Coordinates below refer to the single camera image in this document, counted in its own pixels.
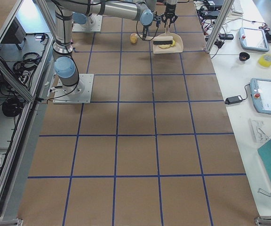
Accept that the brown potato-like lump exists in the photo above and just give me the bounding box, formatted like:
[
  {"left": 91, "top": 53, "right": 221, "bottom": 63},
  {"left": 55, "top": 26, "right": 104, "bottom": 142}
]
[{"left": 130, "top": 33, "right": 138, "bottom": 44}]

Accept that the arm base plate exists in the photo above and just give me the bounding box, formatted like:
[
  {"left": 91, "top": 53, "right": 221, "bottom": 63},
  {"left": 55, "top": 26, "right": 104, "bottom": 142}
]
[
  {"left": 52, "top": 73, "right": 94, "bottom": 104},
  {"left": 72, "top": 13, "right": 103, "bottom": 33}
]

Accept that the yellow tape roll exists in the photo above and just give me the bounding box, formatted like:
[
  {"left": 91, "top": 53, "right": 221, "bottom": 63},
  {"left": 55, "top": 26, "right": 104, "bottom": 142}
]
[{"left": 258, "top": 54, "right": 271, "bottom": 67}]

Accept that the teach pendant near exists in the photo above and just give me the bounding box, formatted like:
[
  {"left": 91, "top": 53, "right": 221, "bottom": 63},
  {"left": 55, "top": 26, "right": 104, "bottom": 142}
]
[{"left": 250, "top": 78, "right": 271, "bottom": 115}]

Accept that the beige plastic dustpan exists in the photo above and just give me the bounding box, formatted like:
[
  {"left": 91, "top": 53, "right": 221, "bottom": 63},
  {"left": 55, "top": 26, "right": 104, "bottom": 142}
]
[{"left": 152, "top": 32, "right": 183, "bottom": 54}]

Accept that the aluminium frame post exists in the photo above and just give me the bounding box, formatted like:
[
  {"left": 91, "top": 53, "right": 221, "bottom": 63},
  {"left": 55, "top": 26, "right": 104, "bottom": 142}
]
[{"left": 204, "top": 0, "right": 234, "bottom": 54}]

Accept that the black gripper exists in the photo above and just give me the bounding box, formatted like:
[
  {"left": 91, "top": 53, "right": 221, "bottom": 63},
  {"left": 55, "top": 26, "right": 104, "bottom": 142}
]
[
  {"left": 160, "top": 9, "right": 178, "bottom": 25},
  {"left": 142, "top": 25, "right": 149, "bottom": 38}
]

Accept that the black power adapter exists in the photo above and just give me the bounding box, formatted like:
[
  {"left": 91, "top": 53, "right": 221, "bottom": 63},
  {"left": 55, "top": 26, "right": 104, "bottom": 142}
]
[{"left": 224, "top": 95, "right": 244, "bottom": 105}]

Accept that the teach pendant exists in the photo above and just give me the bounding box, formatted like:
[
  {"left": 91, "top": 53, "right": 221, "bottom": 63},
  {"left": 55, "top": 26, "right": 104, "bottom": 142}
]
[
  {"left": 250, "top": 78, "right": 271, "bottom": 115},
  {"left": 239, "top": 27, "right": 269, "bottom": 52}
]

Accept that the teach pendant far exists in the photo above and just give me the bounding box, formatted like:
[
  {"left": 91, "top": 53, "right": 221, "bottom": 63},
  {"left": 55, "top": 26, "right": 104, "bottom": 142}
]
[{"left": 239, "top": 27, "right": 269, "bottom": 52}]

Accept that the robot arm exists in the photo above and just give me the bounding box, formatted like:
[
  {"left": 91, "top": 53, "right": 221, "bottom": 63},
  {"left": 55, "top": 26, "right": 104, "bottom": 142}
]
[
  {"left": 50, "top": 0, "right": 157, "bottom": 104},
  {"left": 161, "top": 0, "right": 178, "bottom": 26}
]

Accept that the beige hand brush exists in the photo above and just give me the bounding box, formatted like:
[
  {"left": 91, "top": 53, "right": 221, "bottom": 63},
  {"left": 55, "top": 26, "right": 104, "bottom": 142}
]
[{"left": 153, "top": 22, "right": 173, "bottom": 45}]

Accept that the small black bowl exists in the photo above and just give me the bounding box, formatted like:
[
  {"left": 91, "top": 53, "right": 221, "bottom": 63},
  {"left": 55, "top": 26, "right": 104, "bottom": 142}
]
[{"left": 239, "top": 52, "right": 250, "bottom": 62}]

